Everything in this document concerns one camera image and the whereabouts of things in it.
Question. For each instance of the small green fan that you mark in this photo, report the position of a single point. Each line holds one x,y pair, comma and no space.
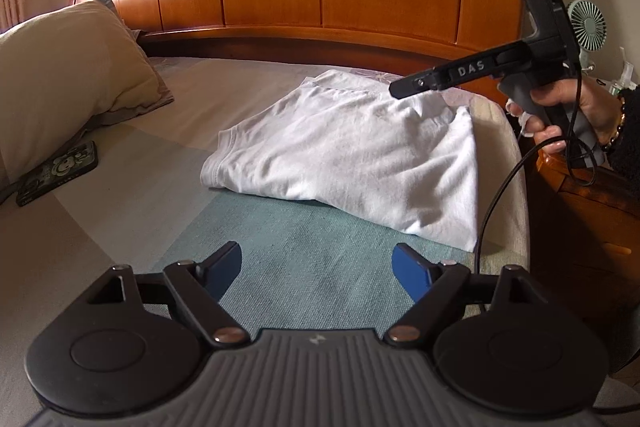
589,26

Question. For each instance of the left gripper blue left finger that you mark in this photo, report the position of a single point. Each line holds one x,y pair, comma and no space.
197,288

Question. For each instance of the black fleece right sleeve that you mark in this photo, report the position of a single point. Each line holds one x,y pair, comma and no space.
624,154

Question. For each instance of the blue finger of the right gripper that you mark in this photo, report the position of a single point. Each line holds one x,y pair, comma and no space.
428,80

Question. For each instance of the wooden bedside table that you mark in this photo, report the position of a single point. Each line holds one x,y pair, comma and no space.
584,246

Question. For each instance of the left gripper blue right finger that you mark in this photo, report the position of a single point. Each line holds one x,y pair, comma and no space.
437,293

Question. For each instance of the floral patchwork pillow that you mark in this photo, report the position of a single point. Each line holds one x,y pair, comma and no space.
64,73

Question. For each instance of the white printed t-shirt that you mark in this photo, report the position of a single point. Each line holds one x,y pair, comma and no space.
343,140

